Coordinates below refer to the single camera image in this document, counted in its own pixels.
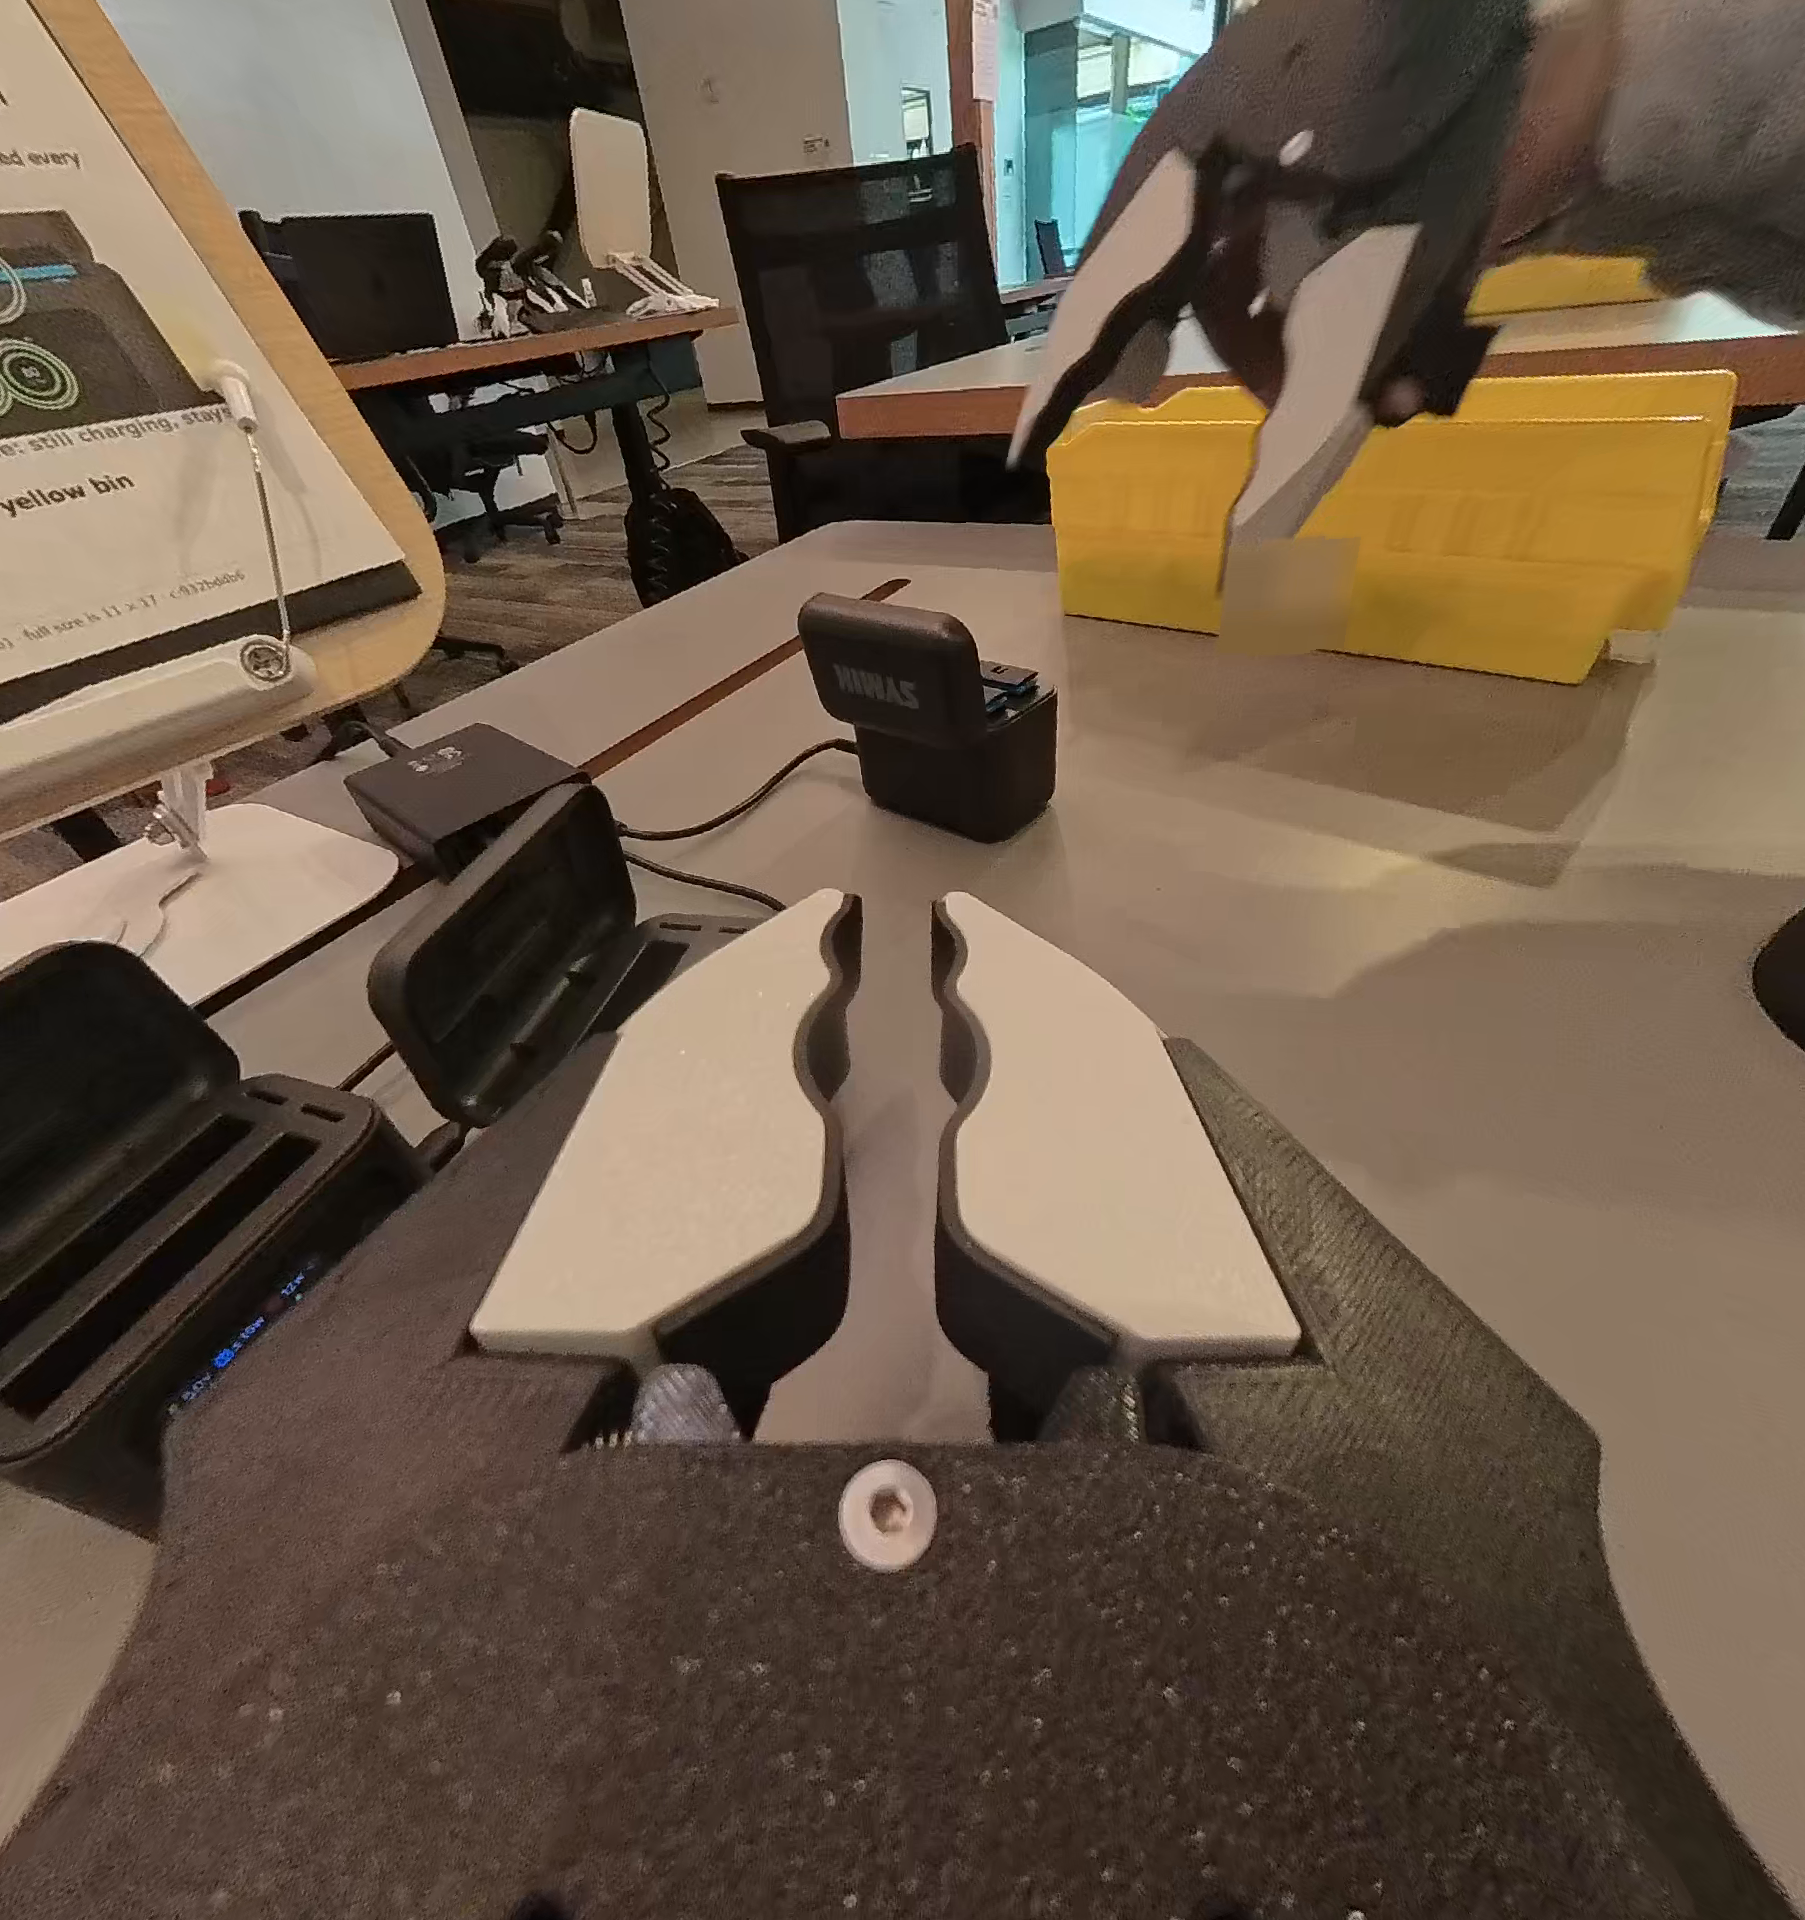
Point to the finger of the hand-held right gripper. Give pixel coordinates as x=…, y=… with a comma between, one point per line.
x=1335, y=375
x=1110, y=285

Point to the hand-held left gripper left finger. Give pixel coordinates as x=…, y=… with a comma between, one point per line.
x=646, y=1185

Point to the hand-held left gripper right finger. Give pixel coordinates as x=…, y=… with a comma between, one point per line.
x=1127, y=1185

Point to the yellow plastic bin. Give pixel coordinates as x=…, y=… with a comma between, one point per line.
x=1560, y=285
x=1517, y=497

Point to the black battery charger case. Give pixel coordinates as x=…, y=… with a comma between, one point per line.
x=495, y=962
x=963, y=782
x=91, y=1050

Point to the person's right hand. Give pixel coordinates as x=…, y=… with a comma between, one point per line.
x=1555, y=121

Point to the long wooden table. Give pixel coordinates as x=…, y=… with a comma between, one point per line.
x=931, y=396

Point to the black power adapter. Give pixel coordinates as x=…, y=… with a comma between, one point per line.
x=452, y=782

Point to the small black bag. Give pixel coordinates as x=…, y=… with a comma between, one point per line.
x=679, y=549

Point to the wooden office desk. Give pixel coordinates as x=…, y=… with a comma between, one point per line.
x=542, y=345

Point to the black and white tools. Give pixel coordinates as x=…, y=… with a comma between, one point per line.
x=526, y=285

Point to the small black office chair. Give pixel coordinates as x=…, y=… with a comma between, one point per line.
x=491, y=465

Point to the printed instruction sheet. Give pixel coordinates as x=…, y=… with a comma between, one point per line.
x=122, y=375

